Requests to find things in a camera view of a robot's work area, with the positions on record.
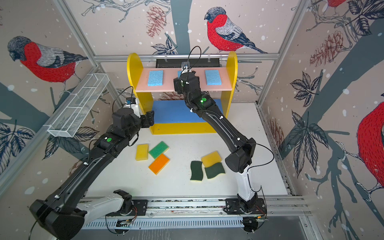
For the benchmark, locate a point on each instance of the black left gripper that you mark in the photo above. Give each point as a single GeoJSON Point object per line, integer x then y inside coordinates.
{"type": "Point", "coordinates": [148, 119]}

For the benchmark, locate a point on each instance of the white wire mesh basket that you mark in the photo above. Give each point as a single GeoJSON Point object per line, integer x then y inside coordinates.
{"type": "Point", "coordinates": [71, 118]}

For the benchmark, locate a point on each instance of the yellow shelf unit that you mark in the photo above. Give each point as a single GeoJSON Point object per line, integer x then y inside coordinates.
{"type": "Point", "coordinates": [174, 117]}

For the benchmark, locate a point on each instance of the orange topped sponge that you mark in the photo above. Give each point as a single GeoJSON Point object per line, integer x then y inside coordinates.
{"type": "Point", "coordinates": [159, 163]}

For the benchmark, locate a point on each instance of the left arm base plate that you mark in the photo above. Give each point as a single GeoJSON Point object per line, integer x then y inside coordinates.
{"type": "Point", "coordinates": [135, 208]}

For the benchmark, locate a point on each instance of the black bar behind shelf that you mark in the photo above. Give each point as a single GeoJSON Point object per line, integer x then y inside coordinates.
{"type": "Point", "coordinates": [198, 63]}

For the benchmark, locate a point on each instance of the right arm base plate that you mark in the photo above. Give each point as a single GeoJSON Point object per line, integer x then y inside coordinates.
{"type": "Point", "coordinates": [239, 207]}

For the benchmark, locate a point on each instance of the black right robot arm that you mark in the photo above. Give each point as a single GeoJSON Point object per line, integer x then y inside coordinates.
{"type": "Point", "coordinates": [242, 149]}

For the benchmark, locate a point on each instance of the dark green wavy scourer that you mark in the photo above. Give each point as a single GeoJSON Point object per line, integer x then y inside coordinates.
{"type": "Point", "coordinates": [196, 171]}
{"type": "Point", "coordinates": [214, 170]}

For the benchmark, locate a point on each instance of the yellow sponge on scourers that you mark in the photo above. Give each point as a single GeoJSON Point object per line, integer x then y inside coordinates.
{"type": "Point", "coordinates": [211, 159]}

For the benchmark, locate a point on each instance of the aluminium front rail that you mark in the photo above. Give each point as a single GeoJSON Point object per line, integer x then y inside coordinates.
{"type": "Point", "coordinates": [191, 208]}

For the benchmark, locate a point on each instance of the dark green wavy scourer left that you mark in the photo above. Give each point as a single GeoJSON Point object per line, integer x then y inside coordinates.
{"type": "Point", "coordinates": [196, 171]}

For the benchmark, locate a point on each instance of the dark green wavy scourer right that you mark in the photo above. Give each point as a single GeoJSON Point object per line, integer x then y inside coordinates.
{"type": "Point", "coordinates": [214, 170]}

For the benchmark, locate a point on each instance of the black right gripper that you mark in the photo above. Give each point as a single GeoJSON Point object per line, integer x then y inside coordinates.
{"type": "Point", "coordinates": [177, 86]}

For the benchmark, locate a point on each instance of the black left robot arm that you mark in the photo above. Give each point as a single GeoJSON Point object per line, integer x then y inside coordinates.
{"type": "Point", "coordinates": [59, 214]}

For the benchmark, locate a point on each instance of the green topped sponge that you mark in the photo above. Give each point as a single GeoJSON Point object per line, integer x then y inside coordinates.
{"type": "Point", "coordinates": [159, 149]}

